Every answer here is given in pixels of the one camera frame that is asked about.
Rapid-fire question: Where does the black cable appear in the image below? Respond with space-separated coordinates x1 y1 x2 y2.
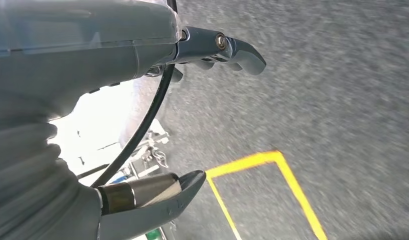
91 0 178 189

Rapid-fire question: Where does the clear plastic hand cover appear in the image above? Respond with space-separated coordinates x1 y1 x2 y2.
0 0 183 59

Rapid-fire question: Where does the yellow floor tape square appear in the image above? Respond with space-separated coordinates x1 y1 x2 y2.
205 149 329 240

